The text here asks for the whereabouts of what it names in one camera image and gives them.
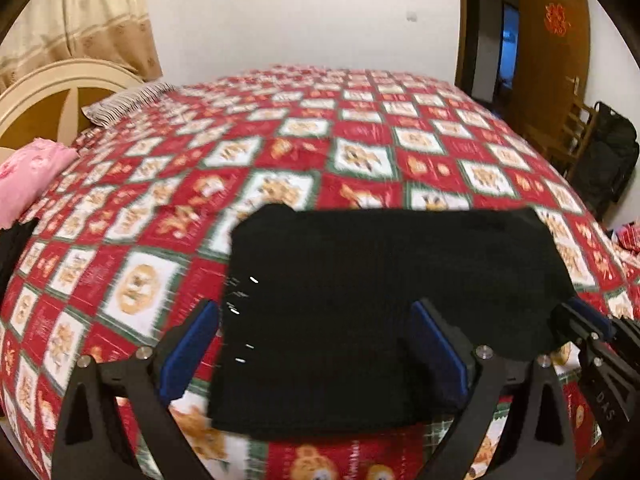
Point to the striped pillow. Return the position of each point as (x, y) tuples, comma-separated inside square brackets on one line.
[(120, 105)]

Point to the black pants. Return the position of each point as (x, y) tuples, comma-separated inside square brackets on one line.
[(375, 285)]

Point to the beige curtain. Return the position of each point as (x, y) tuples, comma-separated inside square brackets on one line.
[(90, 10)]

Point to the brown wooden door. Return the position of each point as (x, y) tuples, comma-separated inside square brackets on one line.
[(545, 70)]

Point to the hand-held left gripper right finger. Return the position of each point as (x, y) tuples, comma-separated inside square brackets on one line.
[(437, 350)]

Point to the wooden door frame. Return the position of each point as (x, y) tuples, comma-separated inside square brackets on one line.
[(467, 30)]

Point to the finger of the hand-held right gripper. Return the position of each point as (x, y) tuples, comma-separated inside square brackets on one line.
[(595, 320), (572, 327)]

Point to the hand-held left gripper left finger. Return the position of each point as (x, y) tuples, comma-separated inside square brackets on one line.
[(187, 355)]

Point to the black folded luggage bag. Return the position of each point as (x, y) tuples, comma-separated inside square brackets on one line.
[(610, 160)]

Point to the wooden chair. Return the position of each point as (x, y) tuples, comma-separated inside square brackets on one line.
[(575, 130)]

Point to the cream curved headboard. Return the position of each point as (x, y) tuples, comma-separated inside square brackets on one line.
[(30, 105)]

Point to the red printed blanket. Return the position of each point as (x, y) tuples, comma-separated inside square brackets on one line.
[(300, 135)]

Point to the red printed cloth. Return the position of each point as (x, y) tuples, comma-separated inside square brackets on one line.
[(629, 237)]

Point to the pink pillow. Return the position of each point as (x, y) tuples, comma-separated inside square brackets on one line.
[(30, 175)]

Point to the red paper door decoration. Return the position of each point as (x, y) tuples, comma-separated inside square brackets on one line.
[(555, 19)]

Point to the dark cloth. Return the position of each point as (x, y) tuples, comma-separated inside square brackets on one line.
[(10, 250)]

